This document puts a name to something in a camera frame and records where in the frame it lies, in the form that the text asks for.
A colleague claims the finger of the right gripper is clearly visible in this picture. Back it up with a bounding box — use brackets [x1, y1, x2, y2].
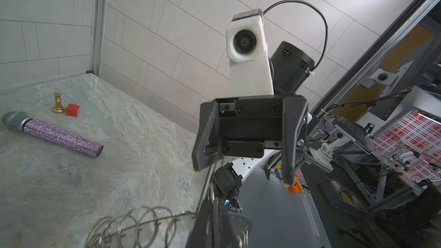
[192, 101, 222, 172]
[281, 95, 308, 184]

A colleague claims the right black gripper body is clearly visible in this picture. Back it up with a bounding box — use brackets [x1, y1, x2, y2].
[217, 95, 285, 158]

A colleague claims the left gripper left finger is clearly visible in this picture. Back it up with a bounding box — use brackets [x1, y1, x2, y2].
[186, 199, 214, 248]

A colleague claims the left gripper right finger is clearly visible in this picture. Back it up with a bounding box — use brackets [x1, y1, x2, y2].
[215, 202, 248, 248]

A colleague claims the metal disc with key rings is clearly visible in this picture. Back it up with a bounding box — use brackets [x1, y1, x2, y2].
[84, 206, 197, 248]

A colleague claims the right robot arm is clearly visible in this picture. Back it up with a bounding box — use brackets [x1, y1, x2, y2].
[192, 41, 314, 184]

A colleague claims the small red cube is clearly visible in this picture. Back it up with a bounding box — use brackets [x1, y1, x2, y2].
[65, 104, 80, 117]

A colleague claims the gold chess pawn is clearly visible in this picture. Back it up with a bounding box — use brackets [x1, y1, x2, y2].
[52, 92, 65, 113]

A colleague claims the purple glitter microphone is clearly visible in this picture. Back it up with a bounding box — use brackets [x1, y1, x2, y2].
[1, 111, 103, 157]

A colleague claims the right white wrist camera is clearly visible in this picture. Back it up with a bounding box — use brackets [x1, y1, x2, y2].
[226, 9, 274, 97]

